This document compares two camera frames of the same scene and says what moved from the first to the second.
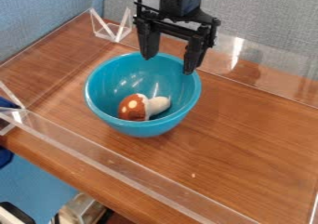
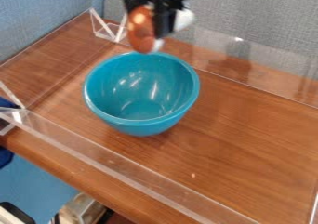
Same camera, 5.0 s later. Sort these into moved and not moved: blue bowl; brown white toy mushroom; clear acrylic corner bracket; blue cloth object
Moved: brown white toy mushroom
Not moved: blue bowl; blue cloth object; clear acrylic corner bracket
